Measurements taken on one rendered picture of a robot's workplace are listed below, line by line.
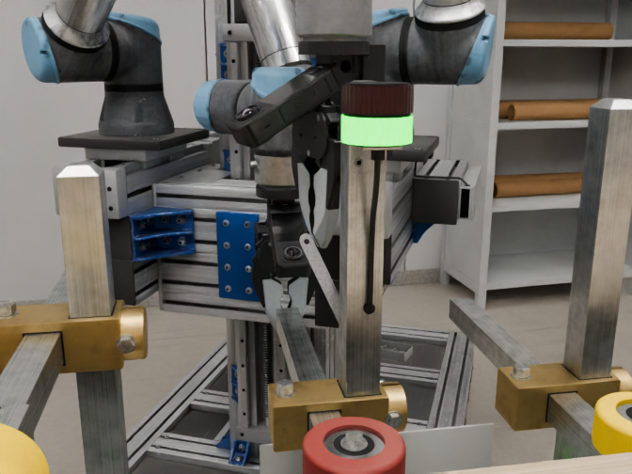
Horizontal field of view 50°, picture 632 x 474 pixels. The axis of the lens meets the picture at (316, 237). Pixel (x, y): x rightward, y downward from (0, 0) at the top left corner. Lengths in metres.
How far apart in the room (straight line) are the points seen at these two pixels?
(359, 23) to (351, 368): 0.33
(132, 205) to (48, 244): 2.06
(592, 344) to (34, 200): 2.84
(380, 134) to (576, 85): 3.37
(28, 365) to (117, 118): 0.88
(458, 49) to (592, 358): 0.60
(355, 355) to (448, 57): 0.65
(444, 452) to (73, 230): 0.46
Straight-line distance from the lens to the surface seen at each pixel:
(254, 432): 1.62
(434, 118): 3.53
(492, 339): 0.87
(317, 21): 0.67
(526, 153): 3.79
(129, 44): 1.39
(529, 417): 0.76
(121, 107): 1.40
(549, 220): 3.95
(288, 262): 0.83
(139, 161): 1.37
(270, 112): 0.65
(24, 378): 0.56
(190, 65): 3.23
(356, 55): 0.71
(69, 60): 1.32
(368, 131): 0.55
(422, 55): 1.19
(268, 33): 1.06
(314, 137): 0.68
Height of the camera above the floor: 1.20
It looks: 15 degrees down
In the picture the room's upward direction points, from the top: straight up
